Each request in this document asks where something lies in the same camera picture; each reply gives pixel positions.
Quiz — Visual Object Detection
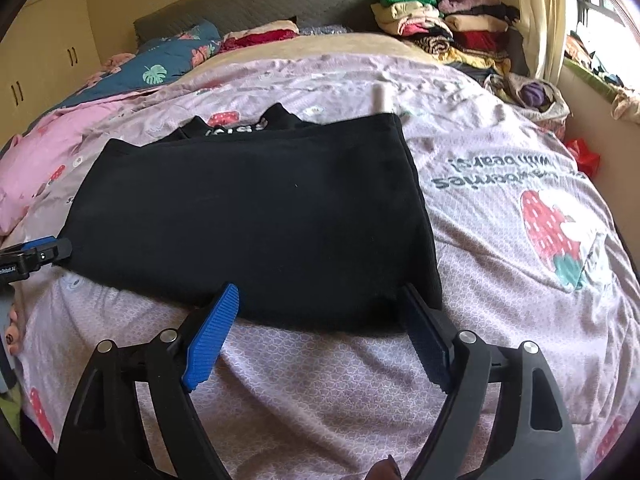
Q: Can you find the black IKISS sweater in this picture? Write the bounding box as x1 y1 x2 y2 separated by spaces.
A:
61 106 442 333

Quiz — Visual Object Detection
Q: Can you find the floral bag of clothes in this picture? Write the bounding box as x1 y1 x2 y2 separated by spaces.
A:
483 73 570 139

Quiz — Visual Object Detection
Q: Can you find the pile of folded clothes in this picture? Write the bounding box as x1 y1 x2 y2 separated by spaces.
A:
371 0 529 80

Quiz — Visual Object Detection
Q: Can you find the person's left hand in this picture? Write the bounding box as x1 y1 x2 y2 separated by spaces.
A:
4 304 23 356

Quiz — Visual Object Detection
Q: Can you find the pink blanket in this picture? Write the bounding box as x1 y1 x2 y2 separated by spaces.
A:
1 91 142 236

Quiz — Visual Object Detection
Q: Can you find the cream wardrobe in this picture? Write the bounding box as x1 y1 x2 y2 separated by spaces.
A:
1 0 101 141

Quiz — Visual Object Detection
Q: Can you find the blue leaf print quilt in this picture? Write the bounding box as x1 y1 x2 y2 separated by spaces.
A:
47 21 222 113

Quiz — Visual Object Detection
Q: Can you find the red plastic bag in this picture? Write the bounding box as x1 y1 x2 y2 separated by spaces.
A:
565 138 601 179

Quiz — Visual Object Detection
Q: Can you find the red cloth by pillows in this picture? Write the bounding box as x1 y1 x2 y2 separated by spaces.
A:
220 20 299 53

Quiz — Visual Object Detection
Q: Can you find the beige blanket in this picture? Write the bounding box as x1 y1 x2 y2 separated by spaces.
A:
192 31 426 68

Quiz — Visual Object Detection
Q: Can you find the grey quilted headboard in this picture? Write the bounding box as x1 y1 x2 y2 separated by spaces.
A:
134 0 378 44

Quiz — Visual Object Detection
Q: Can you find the cream curtain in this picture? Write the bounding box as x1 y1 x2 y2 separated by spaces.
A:
518 0 566 84

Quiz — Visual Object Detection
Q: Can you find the window with black frame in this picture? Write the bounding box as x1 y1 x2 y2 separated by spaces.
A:
566 0 639 91

